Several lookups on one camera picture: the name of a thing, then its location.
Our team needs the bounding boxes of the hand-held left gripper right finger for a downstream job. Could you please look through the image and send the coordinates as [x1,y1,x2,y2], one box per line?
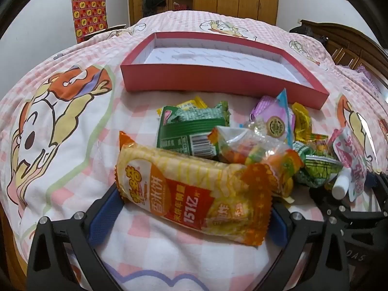
[267,203,352,291]

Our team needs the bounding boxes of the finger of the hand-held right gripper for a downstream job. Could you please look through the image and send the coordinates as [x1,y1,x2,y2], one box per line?
[309,186,349,219]
[365,171,388,213]

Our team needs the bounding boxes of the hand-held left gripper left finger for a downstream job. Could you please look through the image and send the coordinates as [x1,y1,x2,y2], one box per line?
[27,183,125,291]

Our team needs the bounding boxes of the small green candy packet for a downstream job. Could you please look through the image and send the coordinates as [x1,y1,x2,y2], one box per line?
[295,154,343,188]
[291,141,317,162]

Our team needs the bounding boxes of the white pink spout pouch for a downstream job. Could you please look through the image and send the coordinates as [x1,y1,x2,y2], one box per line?
[329,127,369,202]

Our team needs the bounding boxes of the yellow packet with amber ball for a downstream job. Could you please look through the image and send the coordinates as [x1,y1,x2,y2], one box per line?
[291,102,313,141]

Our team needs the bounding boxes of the yellow orange rice cracker packet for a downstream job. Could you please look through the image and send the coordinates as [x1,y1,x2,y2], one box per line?
[115,131,273,247]

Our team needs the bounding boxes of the clear bag of colourful candies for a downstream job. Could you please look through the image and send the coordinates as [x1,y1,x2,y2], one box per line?
[208,126,305,203]

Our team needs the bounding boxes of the purple blue candy packet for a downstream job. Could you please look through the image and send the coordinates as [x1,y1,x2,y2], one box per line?
[242,89,296,146]

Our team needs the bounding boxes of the large green snack packet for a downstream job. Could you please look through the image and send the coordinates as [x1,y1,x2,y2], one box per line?
[156,100,231,160]

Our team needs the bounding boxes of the yellow packet with green print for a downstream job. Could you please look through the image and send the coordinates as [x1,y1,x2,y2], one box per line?
[156,96,208,117]

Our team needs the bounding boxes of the shallow red cardboard box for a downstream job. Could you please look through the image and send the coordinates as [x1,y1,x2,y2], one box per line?
[121,31,330,110]

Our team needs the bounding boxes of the pink checked printed blanket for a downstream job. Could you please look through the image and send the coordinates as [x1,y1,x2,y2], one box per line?
[0,10,388,291]

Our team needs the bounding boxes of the small colourful candy packet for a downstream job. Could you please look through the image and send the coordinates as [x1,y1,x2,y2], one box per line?
[309,133,330,156]

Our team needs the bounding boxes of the purple frilled cloth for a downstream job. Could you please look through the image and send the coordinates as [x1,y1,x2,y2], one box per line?
[356,65,381,91]

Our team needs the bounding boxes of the dark wooden headboard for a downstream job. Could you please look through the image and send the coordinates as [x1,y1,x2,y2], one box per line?
[299,20,388,82]

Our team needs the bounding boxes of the dark cloth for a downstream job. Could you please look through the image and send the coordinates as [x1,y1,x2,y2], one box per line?
[289,26,328,44]

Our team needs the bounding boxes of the red yellow wall poster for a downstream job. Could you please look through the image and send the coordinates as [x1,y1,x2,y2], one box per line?
[71,0,108,43]

